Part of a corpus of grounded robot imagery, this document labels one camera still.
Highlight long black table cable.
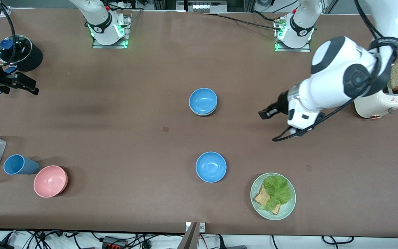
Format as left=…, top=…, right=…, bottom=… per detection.
left=202, top=12, right=279, bottom=31

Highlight green lettuce leaf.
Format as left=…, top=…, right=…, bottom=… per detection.
left=260, top=175, right=292, bottom=212

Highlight clear lid with blue knob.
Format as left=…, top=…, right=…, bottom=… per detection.
left=0, top=35, right=33, bottom=66

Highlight grey socket strip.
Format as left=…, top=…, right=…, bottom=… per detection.
left=187, top=0, right=227, bottom=13

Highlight pale green plate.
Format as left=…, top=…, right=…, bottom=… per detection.
left=250, top=172, right=296, bottom=221

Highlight black round container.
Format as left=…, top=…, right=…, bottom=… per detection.
left=0, top=35, right=43, bottom=72

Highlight grey metal bar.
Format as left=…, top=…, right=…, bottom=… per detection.
left=178, top=222, right=198, bottom=249

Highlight small metal bracket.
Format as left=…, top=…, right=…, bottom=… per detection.
left=185, top=222, right=206, bottom=232

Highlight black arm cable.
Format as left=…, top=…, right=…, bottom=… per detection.
left=272, top=0, right=398, bottom=142
left=0, top=0, right=17, bottom=68

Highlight blue cup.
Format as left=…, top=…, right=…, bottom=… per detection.
left=3, top=154, right=40, bottom=175

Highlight pink bowl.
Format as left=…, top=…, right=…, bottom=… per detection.
left=34, top=165, right=69, bottom=198

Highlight white toaster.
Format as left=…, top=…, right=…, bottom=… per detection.
left=354, top=85, right=398, bottom=120

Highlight black looped floor cable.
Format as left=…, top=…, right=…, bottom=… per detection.
left=322, top=236, right=354, bottom=245

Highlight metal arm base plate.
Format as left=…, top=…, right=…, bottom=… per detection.
left=92, top=14, right=131, bottom=49
left=274, top=17, right=312, bottom=53

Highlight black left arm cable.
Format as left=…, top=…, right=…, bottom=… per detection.
left=272, top=0, right=398, bottom=142

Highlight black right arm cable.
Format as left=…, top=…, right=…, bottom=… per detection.
left=0, top=0, right=17, bottom=68

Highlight black power strip red switches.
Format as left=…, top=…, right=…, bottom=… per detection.
left=102, top=236, right=127, bottom=249

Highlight blue bowl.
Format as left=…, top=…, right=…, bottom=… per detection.
left=189, top=88, right=218, bottom=114
left=196, top=151, right=227, bottom=183

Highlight brown bread slice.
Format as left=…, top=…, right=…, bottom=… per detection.
left=253, top=185, right=282, bottom=215

